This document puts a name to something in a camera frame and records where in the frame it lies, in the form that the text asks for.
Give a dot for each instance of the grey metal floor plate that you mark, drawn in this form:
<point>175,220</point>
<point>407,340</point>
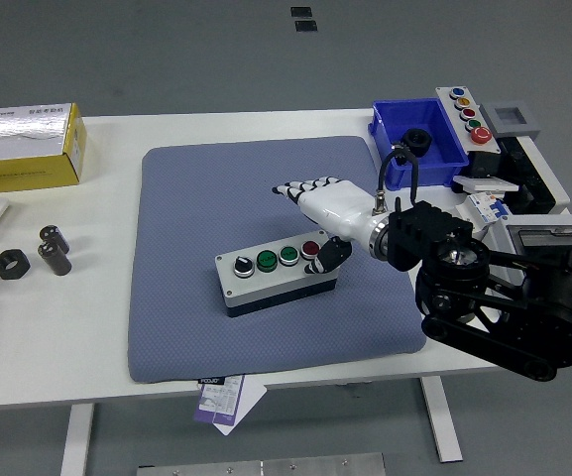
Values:
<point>265,467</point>

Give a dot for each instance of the white table leg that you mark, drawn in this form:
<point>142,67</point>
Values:
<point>77,441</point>
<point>441,421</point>

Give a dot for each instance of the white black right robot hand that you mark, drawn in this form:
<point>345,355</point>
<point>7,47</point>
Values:
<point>337,205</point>

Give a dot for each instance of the black floor socket cover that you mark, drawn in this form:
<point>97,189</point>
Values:
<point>306,26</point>
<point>301,12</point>

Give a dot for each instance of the grey-blue padded mat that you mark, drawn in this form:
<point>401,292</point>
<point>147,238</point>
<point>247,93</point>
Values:
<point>191,198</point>

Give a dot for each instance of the grey square frame box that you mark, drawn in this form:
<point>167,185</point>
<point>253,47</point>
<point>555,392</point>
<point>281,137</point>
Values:
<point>526,128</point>

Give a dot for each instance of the blue plastic bin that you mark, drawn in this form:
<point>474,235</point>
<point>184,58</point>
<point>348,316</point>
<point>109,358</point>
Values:
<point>414,116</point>

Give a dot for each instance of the white paper card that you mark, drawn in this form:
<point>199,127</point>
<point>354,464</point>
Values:
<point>251,401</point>

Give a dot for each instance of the black cylindrical capacitor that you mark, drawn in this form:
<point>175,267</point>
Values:
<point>53,235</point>
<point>56,260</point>

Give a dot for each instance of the white circuit breaker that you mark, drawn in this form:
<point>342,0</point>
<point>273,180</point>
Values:
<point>484,205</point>

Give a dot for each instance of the grey distribution box clear cover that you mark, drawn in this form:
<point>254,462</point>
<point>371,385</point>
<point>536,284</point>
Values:
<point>553,233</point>

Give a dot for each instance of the yellow cardboard box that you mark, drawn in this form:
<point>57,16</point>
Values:
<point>18,158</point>

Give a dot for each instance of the grey five-button control box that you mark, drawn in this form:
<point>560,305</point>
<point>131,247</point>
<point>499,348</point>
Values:
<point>464,111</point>

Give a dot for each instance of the white wall switch plate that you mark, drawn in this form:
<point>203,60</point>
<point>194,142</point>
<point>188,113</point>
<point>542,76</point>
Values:
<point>484,184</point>

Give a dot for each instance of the large black hex nut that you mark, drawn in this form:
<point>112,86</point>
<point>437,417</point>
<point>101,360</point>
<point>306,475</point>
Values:
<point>418,139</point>
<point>4,270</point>

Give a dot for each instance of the purple white mat tag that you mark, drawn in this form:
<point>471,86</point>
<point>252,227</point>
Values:
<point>218,401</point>

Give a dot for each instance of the black and white rail device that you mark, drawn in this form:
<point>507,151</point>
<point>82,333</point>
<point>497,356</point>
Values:
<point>538,183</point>

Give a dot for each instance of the grey four-button control box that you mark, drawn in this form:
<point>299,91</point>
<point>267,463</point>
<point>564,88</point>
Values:
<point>246,292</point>

